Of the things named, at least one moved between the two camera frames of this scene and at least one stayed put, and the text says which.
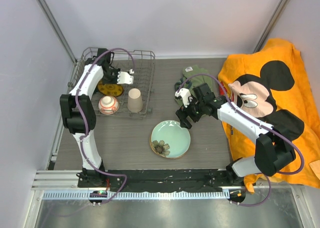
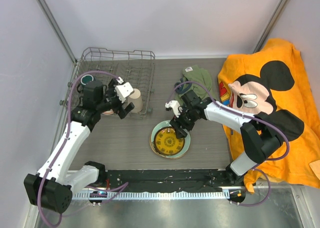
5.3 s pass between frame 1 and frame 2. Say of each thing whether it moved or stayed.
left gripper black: moved
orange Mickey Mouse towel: stayed
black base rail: stayed
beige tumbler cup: stayed
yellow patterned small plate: moved
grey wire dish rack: stayed
